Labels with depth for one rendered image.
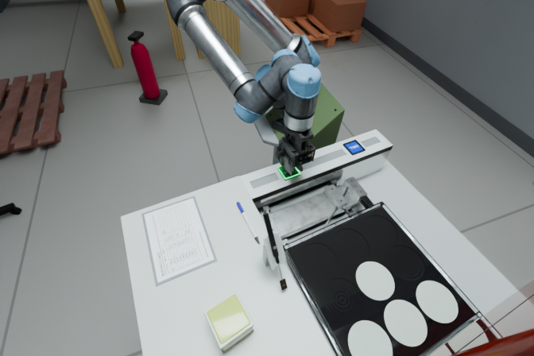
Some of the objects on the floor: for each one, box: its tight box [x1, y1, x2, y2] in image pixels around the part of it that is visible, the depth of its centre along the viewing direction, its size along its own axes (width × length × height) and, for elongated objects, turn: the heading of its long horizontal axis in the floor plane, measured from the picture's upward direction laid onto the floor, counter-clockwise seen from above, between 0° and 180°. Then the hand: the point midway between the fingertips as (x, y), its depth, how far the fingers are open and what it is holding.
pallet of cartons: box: [263, 0, 367, 47], centre depth 378 cm, size 128×88×47 cm
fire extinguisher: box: [128, 31, 168, 106], centre depth 250 cm, size 26×26×61 cm
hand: (288, 167), depth 91 cm, fingers closed
